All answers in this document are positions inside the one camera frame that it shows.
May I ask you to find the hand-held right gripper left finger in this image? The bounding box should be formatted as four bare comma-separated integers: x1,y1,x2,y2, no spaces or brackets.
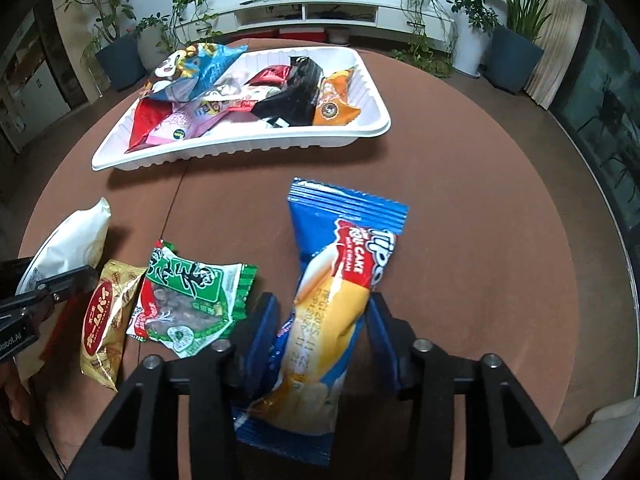
65,292,281,480

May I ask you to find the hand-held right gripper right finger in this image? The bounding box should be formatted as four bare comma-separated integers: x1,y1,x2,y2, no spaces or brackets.
367,292,581,480

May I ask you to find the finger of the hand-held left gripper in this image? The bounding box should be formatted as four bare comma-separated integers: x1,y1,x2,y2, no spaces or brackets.
30,266,101,306
0,257,31,301

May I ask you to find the blue cake roll packet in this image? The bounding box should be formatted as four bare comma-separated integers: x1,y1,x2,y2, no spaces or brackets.
231,177,410,466

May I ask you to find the white plastic tray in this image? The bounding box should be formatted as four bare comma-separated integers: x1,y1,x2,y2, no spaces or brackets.
91,46,392,172

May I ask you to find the small red white packet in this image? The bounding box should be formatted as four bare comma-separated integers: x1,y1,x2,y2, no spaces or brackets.
227,91,273,112

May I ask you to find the black snack packet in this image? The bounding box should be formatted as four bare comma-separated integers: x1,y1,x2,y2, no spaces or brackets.
250,56,326,128

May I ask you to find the panda print snack bag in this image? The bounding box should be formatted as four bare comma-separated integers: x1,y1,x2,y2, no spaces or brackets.
145,42,249,103

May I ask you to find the dark red snack packet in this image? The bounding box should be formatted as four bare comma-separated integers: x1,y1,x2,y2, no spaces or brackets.
248,65,293,87

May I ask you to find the person's left hand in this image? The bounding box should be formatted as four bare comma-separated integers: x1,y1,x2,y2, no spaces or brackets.
0,360,32,426

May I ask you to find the gold snack packet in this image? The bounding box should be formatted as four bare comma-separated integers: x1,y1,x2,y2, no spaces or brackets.
80,259,148,392

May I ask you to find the green snack packet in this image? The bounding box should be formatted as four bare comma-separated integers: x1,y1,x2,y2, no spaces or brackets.
125,240,258,359

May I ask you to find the pink snack packet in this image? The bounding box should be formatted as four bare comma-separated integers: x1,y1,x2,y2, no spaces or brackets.
145,95,236,147

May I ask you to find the tall plant in dark pot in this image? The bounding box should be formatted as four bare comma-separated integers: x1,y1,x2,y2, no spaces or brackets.
57,0,146,92

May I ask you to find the white cloth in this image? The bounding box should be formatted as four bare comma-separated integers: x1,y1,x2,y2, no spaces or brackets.
565,400,636,480

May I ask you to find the small plant in white pot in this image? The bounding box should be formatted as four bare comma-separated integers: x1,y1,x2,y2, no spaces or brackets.
135,12,173,73

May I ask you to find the trailing vine plant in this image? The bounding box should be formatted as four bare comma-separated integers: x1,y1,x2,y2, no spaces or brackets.
167,0,226,53

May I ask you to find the bushy plant in white pot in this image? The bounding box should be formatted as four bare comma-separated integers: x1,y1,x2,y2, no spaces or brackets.
445,0,501,78

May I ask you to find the red storage box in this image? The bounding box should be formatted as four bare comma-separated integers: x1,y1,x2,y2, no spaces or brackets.
279,27,327,42

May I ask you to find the large leafy plant dark pot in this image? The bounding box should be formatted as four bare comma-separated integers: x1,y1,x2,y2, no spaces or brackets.
472,0,596,93

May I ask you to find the glass sliding door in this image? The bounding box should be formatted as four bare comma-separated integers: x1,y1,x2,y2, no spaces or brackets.
547,0,640,241

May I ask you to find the white television cabinet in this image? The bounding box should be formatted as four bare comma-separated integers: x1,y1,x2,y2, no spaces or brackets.
200,0,456,43

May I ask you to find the beige curtain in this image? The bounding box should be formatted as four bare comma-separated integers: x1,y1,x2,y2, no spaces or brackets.
522,0,598,111

